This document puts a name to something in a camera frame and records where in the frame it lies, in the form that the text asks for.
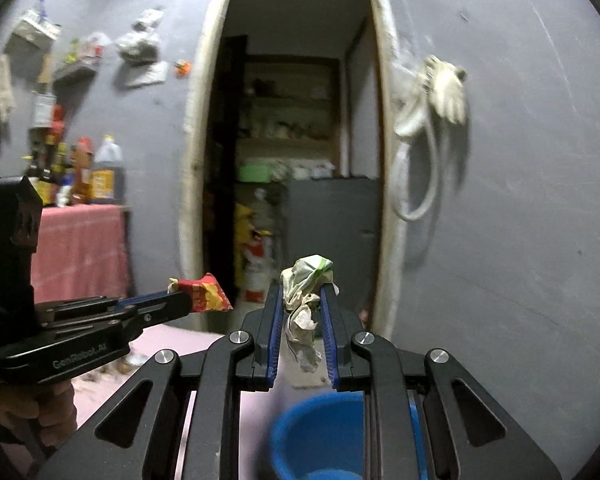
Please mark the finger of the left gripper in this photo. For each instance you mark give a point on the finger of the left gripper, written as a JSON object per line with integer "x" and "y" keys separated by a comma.
{"x": 155, "y": 317}
{"x": 164, "y": 303}

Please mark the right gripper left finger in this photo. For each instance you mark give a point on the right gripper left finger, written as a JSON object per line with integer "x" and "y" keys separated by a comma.
{"x": 265, "y": 326}

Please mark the white green wrapper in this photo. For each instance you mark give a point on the white green wrapper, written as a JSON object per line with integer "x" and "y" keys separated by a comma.
{"x": 301, "y": 284}

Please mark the grey refrigerator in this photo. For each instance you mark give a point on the grey refrigerator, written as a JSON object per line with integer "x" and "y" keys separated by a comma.
{"x": 338, "y": 219}

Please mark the green plastic box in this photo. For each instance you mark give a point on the green plastic box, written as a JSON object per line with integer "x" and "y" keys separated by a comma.
{"x": 255, "y": 172}

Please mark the red yellow snack wrapper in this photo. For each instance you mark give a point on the red yellow snack wrapper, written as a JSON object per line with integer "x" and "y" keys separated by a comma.
{"x": 206, "y": 294}

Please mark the large oil jug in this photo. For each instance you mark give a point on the large oil jug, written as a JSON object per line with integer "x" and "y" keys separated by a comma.
{"x": 108, "y": 174}

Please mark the dark sauce bottle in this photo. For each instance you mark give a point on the dark sauce bottle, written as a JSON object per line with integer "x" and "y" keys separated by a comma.
{"x": 39, "y": 170}

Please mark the orange sauce bottle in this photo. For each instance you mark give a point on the orange sauce bottle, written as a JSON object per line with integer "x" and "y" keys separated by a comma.
{"x": 82, "y": 166}

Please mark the wall wire shelf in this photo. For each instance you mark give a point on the wall wire shelf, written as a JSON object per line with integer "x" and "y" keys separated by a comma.
{"x": 76, "y": 71}

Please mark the blue plastic bucket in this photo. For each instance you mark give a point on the blue plastic bucket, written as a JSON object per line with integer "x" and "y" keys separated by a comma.
{"x": 322, "y": 437}

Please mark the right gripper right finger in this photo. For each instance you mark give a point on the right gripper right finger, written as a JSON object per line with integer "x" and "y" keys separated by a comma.
{"x": 339, "y": 325}

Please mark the red white sack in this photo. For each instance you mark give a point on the red white sack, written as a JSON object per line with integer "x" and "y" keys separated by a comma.
{"x": 257, "y": 270}

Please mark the pink checked cloth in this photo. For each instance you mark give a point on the pink checked cloth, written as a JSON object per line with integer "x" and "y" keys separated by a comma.
{"x": 81, "y": 253}

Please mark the left hand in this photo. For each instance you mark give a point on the left hand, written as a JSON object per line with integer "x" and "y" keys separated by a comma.
{"x": 53, "y": 410}

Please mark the pink floral table cloth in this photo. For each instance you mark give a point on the pink floral table cloth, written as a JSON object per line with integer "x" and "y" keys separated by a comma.
{"x": 175, "y": 415}

